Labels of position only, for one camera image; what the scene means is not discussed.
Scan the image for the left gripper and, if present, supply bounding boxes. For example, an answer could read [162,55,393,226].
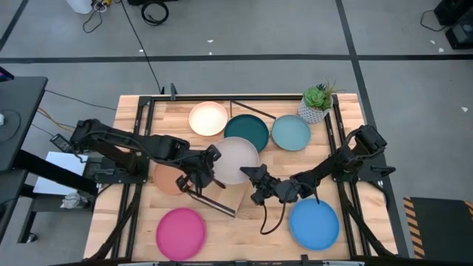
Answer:
[177,143,223,194]

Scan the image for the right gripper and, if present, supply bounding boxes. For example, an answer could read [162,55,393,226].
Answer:
[239,163,282,206]

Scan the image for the beige grey plate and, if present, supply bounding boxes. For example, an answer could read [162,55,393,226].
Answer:
[212,136,261,185]

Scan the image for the terracotta orange plate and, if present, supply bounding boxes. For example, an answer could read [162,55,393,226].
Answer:
[152,162,189,196]

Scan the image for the cream plate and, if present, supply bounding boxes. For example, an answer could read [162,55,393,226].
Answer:
[188,100,229,137]

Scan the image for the dark teal plate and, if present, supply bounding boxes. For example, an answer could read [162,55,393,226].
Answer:
[223,113,270,153]

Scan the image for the light teal plate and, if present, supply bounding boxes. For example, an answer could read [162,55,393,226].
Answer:
[270,114,312,151]

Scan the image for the pink plate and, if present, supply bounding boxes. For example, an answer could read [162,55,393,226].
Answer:
[155,207,207,262]

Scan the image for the blue plate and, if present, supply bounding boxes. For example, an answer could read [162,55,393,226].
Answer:
[288,198,341,251]

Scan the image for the succulent in white patterned pot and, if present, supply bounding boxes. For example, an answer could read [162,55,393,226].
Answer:
[297,78,347,125]

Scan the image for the crumpled white cloth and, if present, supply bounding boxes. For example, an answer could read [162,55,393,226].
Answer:
[61,191,89,210]

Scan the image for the white board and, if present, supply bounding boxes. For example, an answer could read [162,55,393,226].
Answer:
[33,151,89,196]

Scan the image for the black power adapter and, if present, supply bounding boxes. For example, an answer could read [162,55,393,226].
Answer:
[50,133,74,153]

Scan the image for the black desk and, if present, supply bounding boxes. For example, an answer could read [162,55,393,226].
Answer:
[0,75,49,171]

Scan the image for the black hazard-striped platform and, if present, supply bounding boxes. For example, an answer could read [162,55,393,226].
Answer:
[402,195,473,264]

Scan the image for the white bucket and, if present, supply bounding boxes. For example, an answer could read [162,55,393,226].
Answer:
[66,0,93,15]

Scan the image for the black equipment case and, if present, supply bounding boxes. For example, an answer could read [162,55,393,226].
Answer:
[434,0,473,51]

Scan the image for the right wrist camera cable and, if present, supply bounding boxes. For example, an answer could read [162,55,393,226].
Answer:
[259,184,293,236]

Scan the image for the black aluminium rig frame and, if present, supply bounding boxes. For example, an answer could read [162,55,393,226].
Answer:
[83,94,398,266]

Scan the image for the long black floor cable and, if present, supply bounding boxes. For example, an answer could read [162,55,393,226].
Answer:
[120,0,164,94]

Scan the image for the orange cable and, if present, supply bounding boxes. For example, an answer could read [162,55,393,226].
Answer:
[36,106,75,133]

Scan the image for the coiled black cable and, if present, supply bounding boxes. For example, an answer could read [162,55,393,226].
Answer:
[140,1,170,26]

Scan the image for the thin black floor cable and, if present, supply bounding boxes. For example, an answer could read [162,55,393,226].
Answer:
[420,9,444,33]
[82,3,108,34]

